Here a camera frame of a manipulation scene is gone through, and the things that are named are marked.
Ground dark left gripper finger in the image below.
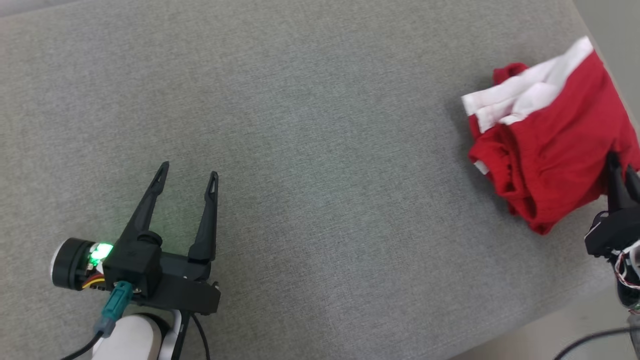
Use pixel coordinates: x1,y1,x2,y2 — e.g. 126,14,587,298
120,161,171,246
188,171,220,264

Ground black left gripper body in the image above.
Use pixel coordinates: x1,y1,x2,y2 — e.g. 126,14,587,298
135,252,222,316

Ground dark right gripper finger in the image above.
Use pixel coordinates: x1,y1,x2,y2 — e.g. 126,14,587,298
606,151,632,212
625,165,640,203

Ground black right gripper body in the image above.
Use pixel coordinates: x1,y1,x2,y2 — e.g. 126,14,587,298
585,202,640,258

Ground red white-striped shorts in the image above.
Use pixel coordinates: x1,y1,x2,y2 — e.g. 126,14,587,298
461,36,640,236

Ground grey fabric sofa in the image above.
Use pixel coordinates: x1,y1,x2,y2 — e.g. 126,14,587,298
0,0,640,360

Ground teal left camera connector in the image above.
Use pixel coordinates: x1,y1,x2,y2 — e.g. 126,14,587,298
94,281,135,337

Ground thin black floor cable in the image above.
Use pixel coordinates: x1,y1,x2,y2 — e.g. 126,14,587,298
552,327,640,360

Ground black left camera cable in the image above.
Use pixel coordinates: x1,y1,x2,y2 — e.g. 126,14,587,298
60,330,103,360

